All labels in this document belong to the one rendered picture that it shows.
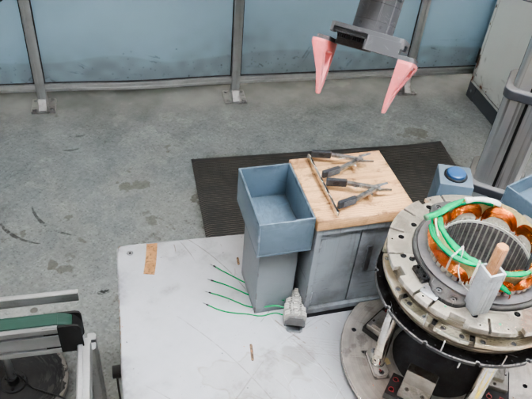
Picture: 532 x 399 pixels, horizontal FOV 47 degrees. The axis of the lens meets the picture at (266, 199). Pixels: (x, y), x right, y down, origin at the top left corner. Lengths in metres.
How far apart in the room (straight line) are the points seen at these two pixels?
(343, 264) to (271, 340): 0.22
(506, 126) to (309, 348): 0.66
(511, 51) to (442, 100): 0.51
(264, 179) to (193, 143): 1.85
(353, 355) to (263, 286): 0.23
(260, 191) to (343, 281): 0.25
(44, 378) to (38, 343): 0.81
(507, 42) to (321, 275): 2.42
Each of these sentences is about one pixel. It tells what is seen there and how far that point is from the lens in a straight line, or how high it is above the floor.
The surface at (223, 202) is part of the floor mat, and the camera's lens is 2.73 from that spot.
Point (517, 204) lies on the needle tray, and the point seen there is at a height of 1.04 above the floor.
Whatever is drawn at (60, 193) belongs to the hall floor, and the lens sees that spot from 2.85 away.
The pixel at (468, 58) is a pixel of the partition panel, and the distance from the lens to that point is 3.82.
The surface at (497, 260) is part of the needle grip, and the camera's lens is 0.94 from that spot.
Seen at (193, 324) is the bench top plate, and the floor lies 0.78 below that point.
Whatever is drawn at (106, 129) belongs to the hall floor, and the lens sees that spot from 3.21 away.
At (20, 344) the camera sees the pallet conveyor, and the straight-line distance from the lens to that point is 1.42.
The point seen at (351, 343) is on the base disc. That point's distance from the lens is 1.29.
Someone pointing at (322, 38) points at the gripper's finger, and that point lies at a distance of 0.88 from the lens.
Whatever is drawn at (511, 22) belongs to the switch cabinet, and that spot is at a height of 0.54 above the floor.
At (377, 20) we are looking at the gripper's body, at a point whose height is 1.48.
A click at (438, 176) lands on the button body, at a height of 1.02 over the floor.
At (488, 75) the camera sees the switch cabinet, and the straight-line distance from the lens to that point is 3.63.
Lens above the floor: 1.83
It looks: 41 degrees down
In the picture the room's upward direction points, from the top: 6 degrees clockwise
